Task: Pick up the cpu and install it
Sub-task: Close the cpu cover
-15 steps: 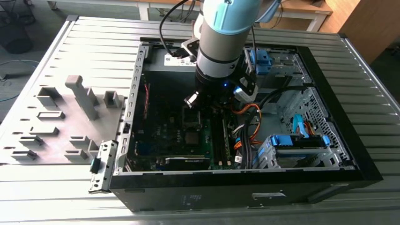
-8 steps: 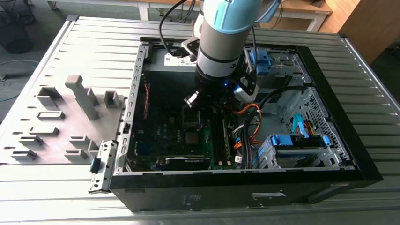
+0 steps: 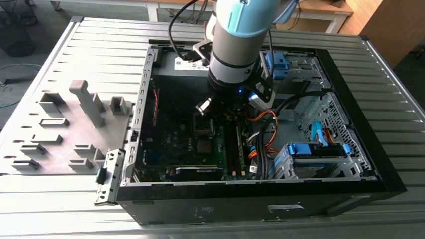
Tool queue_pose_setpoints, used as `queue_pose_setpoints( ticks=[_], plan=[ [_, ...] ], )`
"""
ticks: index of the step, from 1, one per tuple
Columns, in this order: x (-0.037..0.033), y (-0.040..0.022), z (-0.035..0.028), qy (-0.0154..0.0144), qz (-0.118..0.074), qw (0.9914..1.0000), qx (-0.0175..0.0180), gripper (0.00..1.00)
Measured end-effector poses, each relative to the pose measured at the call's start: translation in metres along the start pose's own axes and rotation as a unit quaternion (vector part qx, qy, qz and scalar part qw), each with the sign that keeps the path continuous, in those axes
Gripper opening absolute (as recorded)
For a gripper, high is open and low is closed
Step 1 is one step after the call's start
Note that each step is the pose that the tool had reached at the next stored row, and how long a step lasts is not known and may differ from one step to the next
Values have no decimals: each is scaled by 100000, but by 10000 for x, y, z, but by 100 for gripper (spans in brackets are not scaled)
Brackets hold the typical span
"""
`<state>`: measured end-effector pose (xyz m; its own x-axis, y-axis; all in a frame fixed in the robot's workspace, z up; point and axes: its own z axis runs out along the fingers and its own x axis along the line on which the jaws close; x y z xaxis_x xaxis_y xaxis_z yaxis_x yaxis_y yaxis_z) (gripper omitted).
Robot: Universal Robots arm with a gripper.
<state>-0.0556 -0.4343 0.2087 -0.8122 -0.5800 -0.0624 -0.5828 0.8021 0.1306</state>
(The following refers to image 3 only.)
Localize CPU socket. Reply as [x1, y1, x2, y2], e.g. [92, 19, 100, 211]
[194, 137, 216, 156]

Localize grey power supply unit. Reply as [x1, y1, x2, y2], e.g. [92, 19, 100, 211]
[152, 51, 214, 110]

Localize black RAM slot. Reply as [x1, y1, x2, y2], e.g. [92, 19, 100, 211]
[231, 119, 243, 175]
[223, 119, 234, 176]
[227, 119, 239, 176]

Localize green RAM stick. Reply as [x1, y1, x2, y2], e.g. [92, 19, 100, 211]
[235, 118, 248, 174]

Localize blue drive carrier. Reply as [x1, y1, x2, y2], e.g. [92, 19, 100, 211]
[260, 51, 291, 82]

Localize grey box on wrist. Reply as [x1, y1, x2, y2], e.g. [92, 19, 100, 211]
[194, 41, 214, 65]

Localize tall metal disk bay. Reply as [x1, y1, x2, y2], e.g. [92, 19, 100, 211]
[259, 51, 334, 120]

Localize green Dell motherboard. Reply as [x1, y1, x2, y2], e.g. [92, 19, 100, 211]
[136, 99, 259, 182]

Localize blue carrier with black disk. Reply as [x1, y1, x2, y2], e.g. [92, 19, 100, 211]
[287, 142, 352, 159]

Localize NVIDIA graphics card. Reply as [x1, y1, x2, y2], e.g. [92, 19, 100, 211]
[166, 164, 226, 182]

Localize blue VGA port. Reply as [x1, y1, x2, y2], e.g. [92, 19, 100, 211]
[146, 151, 162, 165]

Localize grey expansion slot latch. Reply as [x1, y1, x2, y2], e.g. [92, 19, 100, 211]
[94, 148, 128, 207]

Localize black open PC case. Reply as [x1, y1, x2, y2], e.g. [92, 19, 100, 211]
[115, 38, 410, 226]

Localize low metal disk bay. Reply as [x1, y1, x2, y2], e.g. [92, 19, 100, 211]
[268, 144, 376, 180]

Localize grey parts rack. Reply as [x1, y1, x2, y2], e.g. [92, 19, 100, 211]
[0, 79, 138, 177]

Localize wooden cabinet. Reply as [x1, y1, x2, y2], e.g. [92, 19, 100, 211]
[360, 0, 425, 69]

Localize black round bin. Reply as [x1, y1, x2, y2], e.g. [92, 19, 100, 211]
[5, 26, 36, 58]

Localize small grey hand camera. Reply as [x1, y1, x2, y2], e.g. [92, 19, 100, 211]
[195, 98, 214, 117]

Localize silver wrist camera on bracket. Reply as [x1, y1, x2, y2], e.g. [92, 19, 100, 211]
[248, 74, 276, 110]

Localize orange red wire bundle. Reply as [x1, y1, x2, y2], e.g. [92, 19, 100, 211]
[248, 121, 280, 160]
[244, 109, 279, 123]

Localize white purple wires with connector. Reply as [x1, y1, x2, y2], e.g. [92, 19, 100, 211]
[246, 131, 267, 146]

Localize black camera cable with plug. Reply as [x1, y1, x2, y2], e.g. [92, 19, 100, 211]
[168, 0, 210, 63]

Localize twisted coloured fan wires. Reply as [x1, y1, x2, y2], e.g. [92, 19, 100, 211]
[151, 87, 162, 128]

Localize blue SATA cable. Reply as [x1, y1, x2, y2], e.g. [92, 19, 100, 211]
[311, 120, 331, 147]

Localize red yellow disk wires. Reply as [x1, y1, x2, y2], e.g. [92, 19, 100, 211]
[323, 127, 340, 147]

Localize wooden desk with white frame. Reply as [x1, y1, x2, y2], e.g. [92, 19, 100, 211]
[146, 0, 355, 34]

